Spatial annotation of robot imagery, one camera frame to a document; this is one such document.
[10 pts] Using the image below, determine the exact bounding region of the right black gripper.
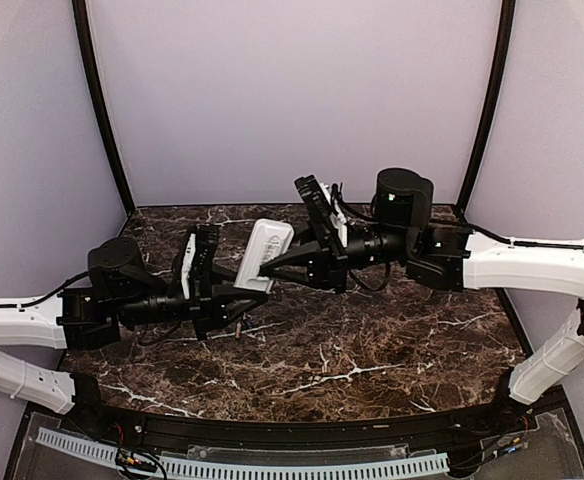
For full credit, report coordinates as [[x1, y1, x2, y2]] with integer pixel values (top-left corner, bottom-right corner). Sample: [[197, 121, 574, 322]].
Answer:
[[257, 217, 415, 295]]

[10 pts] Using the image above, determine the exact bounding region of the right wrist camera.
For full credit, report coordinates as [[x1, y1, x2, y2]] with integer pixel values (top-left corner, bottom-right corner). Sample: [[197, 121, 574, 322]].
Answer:
[[294, 175, 348, 249]]

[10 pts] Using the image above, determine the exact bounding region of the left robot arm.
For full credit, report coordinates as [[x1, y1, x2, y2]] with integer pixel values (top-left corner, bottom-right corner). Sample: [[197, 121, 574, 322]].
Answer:
[[0, 234, 272, 436]]

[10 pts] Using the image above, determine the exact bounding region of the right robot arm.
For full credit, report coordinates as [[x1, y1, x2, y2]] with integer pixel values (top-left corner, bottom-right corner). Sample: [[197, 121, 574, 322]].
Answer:
[[260, 168, 584, 434]]

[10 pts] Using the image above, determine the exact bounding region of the left black frame post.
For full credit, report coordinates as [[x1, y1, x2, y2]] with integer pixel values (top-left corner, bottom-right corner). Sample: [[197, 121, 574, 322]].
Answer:
[[71, 0, 136, 217]]

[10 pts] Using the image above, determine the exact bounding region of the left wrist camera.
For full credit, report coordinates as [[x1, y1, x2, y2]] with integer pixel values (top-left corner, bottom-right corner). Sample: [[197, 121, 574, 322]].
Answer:
[[171, 224, 220, 301]]

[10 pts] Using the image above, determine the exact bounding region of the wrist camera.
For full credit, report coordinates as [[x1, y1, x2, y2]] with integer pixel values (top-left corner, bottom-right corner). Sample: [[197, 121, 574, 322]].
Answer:
[[171, 224, 220, 301], [294, 175, 348, 249]]

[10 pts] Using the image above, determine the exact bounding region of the white slotted cable duct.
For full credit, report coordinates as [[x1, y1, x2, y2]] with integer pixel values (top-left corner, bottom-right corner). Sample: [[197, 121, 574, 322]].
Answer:
[[36, 428, 450, 480]]

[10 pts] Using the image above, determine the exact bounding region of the black front rail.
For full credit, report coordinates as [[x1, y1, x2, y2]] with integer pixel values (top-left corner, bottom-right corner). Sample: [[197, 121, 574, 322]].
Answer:
[[79, 407, 504, 451]]

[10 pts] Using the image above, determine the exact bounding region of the black frame post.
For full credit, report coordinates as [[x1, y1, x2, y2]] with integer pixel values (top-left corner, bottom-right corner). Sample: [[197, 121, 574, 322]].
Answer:
[[71, 0, 136, 217], [455, 0, 516, 218]]

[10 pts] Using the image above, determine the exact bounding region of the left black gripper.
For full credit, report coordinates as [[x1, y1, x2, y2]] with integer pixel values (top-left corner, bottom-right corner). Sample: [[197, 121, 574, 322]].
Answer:
[[114, 263, 268, 340]]

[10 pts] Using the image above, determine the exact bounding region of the right black frame post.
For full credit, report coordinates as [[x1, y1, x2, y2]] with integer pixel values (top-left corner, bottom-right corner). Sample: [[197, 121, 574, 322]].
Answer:
[[455, 0, 516, 218]]

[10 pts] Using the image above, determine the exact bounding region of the white remote control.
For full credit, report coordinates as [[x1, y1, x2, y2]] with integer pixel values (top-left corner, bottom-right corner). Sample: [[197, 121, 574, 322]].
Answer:
[[234, 219, 294, 294]]

